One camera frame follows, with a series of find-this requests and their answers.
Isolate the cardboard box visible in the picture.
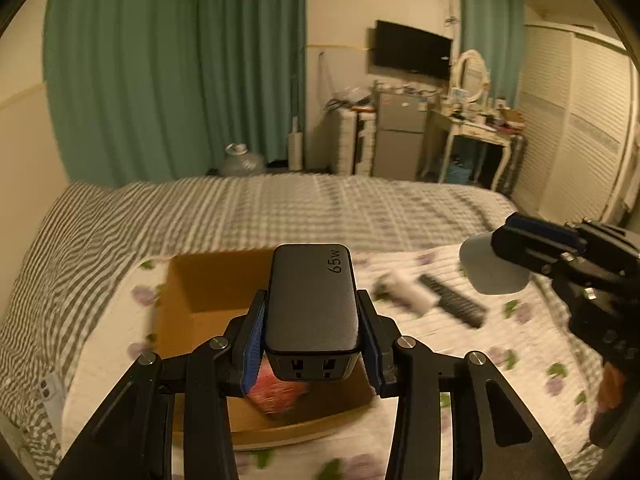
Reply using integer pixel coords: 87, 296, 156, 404
152, 249, 376, 448

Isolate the oval vanity mirror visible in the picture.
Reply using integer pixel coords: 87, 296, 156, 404
452, 50, 491, 106

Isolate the clear water jug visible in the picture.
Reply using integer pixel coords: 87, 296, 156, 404
220, 143, 267, 178

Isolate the white rounded case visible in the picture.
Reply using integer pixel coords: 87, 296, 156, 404
459, 232, 531, 296

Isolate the floral quilted blanket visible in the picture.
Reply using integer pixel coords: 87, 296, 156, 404
62, 245, 608, 480

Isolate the grey mini fridge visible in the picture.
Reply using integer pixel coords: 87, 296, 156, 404
372, 91, 430, 178

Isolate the blue bin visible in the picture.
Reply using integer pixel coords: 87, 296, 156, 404
445, 160, 473, 186

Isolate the white cylindrical object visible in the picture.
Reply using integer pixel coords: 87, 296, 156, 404
375, 269, 440, 317

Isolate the wide green curtain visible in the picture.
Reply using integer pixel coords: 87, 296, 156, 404
44, 0, 307, 188

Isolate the black power adapter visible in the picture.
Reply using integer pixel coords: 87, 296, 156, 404
263, 244, 362, 382

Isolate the white fabric tag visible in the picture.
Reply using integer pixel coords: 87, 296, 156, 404
39, 374, 67, 403

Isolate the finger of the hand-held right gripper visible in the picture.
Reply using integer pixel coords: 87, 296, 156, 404
491, 225, 583, 277
505, 212, 590, 256

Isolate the red packet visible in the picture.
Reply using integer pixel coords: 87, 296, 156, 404
248, 362, 311, 421

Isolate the grey striped bed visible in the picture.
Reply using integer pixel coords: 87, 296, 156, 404
0, 172, 518, 461

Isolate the white dressing table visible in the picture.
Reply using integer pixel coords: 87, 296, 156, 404
420, 107, 528, 193

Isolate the white louvred wardrobe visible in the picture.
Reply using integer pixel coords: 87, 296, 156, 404
515, 22, 640, 226

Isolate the white paper roll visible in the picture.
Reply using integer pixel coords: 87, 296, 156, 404
287, 116, 305, 172

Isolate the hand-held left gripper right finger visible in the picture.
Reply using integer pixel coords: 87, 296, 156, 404
357, 290, 571, 480

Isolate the white drawer unit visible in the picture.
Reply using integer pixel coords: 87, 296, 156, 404
327, 107, 376, 177

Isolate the black comb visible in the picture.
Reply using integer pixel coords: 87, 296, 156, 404
419, 273, 488, 330

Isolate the wall television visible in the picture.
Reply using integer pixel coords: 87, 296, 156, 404
370, 20, 454, 81

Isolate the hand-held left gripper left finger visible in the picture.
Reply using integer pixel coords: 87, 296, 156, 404
50, 290, 267, 480

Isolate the narrow green curtain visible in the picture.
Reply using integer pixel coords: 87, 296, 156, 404
459, 0, 523, 111

